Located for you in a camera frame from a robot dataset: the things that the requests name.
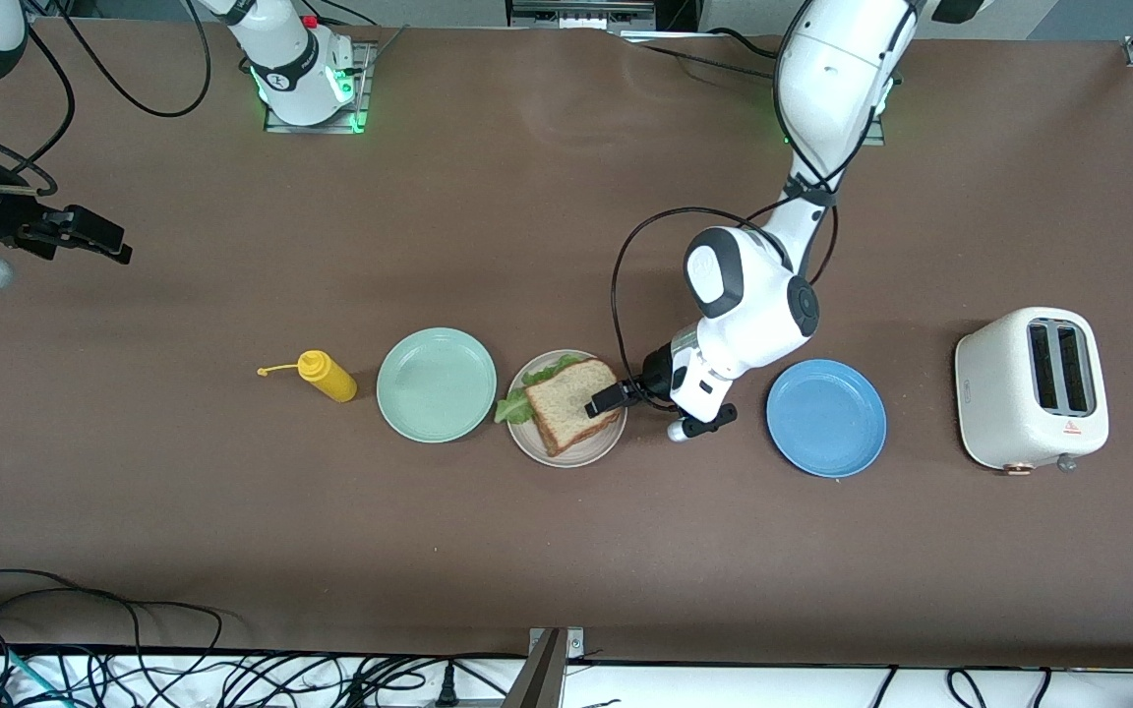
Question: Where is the green lettuce leaf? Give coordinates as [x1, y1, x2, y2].
[495, 354, 583, 426]

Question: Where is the brown bread slice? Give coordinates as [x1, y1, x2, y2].
[525, 359, 625, 455]
[533, 408, 625, 458]

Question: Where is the yellow mustard squeeze bottle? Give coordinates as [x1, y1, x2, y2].
[258, 350, 359, 403]

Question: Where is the grey metal bracket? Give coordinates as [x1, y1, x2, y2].
[517, 627, 587, 708]

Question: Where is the black base cable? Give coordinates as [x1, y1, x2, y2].
[704, 28, 784, 58]
[626, 34, 779, 80]

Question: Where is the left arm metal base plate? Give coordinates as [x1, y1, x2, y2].
[781, 74, 887, 147]

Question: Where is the mint green plate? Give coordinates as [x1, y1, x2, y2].
[376, 327, 498, 444]

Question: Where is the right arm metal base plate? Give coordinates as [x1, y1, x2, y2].
[264, 41, 373, 135]

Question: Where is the blue plate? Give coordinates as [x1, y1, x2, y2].
[766, 359, 888, 479]

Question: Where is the white side bench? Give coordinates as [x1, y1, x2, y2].
[0, 649, 1133, 708]

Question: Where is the grey metal frame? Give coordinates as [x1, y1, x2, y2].
[506, 0, 658, 32]

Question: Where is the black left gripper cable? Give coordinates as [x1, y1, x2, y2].
[610, 205, 839, 394]

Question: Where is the white toaster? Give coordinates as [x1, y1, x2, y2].
[955, 307, 1110, 475]

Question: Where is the beige plate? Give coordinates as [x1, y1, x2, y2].
[507, 349, 629, 468]

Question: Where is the black looped cable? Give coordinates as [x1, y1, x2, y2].
[0, 25, 76, 196]

